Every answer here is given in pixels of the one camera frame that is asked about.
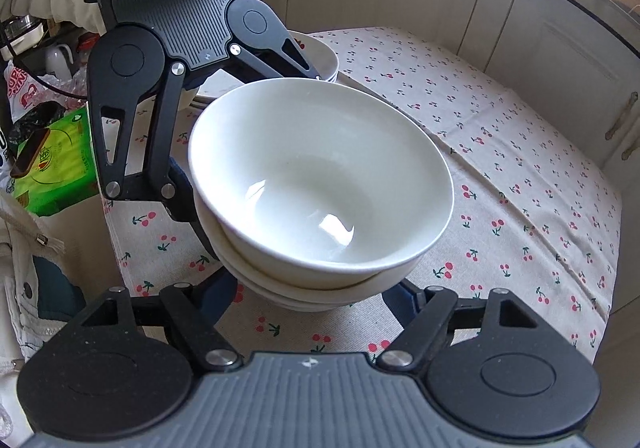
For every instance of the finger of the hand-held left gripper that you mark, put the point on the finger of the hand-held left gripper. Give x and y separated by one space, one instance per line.
175 203
270 63

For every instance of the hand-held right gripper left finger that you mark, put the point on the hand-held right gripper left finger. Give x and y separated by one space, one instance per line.
222 300

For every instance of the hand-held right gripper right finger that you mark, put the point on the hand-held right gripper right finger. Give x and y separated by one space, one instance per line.
405 303

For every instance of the small white fruit-print plate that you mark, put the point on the small white fruit-print plate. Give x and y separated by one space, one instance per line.
320 53

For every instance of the green packet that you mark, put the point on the green packet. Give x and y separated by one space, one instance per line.
65 163

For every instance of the white kettle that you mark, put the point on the white kettle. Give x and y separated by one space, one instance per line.
59 61

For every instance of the brown rectangular object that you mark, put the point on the brown rectangular object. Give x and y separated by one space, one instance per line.
30 153

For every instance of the white jacket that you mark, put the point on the white jacket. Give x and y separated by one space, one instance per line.
20 248

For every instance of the red and white plastic bag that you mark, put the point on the red and white plastic bag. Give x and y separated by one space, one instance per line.
22 93

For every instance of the cherry print tablecloth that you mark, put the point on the cherry print tablecloth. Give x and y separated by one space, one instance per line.
500 153

